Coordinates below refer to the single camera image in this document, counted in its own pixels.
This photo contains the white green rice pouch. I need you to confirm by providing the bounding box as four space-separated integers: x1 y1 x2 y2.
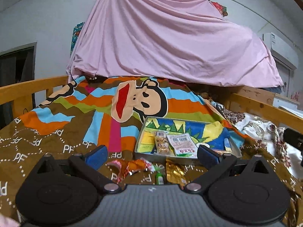
167 133 198 158

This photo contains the green sausage stick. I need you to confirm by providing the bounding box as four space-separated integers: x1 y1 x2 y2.
155 168 165 185

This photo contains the clear nut bar packet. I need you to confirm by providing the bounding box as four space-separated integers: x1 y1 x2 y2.
153 131 175 156

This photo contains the red label rice cracker pack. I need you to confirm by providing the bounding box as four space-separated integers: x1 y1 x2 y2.
212 149 232 155

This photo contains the white cabinet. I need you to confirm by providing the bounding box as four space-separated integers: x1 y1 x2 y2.
273 93 302 118

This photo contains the orange pink candy wrapper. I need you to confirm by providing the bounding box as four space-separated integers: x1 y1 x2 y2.
107 158 156 183

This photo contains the white floral satin quilt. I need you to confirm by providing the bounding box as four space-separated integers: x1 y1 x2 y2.
211 101 302 179

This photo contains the gold foil snack pouch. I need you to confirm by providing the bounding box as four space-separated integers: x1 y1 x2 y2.
165 159 190 187

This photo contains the brown monkey cartoon blanket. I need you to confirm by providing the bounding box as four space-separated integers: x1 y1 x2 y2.
1 76 302 226

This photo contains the grey tray with dinosaur drawing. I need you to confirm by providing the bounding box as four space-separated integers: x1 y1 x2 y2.
135 117 242 165

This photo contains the pink draped sheet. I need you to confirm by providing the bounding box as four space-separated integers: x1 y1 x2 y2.
66 0 283 88

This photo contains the white wall air conditioner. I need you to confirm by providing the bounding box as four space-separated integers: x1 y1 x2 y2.
263 32 299 70

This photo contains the dark window frame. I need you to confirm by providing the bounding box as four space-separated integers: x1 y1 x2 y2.
1 43 37 129

